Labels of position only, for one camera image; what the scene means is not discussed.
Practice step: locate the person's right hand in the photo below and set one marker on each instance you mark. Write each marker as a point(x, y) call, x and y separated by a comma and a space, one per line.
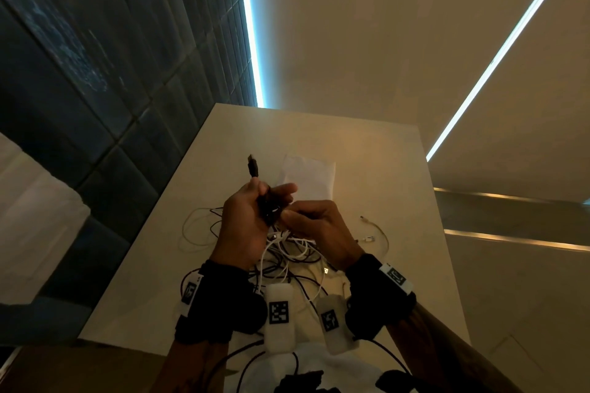
point(327, 231)

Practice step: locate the person's left hand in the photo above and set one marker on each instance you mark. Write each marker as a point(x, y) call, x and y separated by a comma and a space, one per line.
point(244, 231)

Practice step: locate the person's right forearm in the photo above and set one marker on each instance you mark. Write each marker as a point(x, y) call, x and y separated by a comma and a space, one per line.
point(438, 351)

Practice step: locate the person's left forearm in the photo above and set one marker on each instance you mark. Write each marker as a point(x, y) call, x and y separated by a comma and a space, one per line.
point(184, 369)

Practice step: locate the black right wristband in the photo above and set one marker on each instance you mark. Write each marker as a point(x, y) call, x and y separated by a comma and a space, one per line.
point(373, 300)

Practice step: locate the white table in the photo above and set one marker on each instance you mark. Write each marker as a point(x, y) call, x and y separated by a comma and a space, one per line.
point(152, 268)

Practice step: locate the metal trim strip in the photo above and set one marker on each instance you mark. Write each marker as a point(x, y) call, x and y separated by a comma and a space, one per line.
point(507, 197)
point(516, 240)

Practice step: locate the blue LED light strip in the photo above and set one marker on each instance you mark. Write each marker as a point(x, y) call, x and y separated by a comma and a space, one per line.
point(498, 56)
point(251, 38)

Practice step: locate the white cushion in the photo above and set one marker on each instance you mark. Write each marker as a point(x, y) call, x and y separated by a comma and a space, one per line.
point(37, 231)

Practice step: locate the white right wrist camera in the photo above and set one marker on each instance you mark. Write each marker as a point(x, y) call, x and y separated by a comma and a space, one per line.
point(339, 342)

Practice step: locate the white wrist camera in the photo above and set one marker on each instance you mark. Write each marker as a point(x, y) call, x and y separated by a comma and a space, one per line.
point(339, 342)
point(279, 337)

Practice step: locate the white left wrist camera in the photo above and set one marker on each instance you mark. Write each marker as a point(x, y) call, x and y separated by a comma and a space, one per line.
point(279, 337)

